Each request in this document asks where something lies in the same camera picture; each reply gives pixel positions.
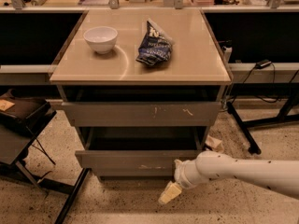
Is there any blue crumpled chip bag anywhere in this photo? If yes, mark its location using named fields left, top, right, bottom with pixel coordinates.
left=135, top=19, right=174, bottom=66

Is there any grey top drawer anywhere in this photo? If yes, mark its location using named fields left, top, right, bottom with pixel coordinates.
left=62, top=102, right=221, bottom=127

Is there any grey drawer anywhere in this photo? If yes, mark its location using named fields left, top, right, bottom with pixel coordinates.
left=75, top=127, right=202, bottom=178
left=62, top=102, right=221, bottom=127

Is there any dark side cart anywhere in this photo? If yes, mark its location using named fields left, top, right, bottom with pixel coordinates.
left=0, top=109, right=92, bottom=224

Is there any black table leg stand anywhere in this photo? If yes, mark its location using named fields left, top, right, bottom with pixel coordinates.
left=226, top=91, right=299, bottom=155

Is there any black power adapter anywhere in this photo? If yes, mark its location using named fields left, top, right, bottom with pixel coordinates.
left=254, top=59, right=272, bottom=69

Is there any white ceramic bowl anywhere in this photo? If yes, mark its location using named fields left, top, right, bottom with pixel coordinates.
left=83, top=26, right=118, bottom=54

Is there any crumpled beige cloth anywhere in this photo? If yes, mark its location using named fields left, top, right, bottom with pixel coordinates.
left=206, top=135, right=224, bottom=153

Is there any grey drawer cabinet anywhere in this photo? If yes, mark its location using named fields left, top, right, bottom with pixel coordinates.
left=50, top=7, right=231, bottom=179

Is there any black cable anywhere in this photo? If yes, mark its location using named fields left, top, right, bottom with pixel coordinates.
left=219, top=63, right=299, bottom=113

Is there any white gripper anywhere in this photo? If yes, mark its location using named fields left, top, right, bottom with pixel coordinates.
left=158, top=160, right=200, bottom=204

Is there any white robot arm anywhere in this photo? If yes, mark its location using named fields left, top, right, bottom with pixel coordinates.
left=158, top=151, right=299, bottom=204

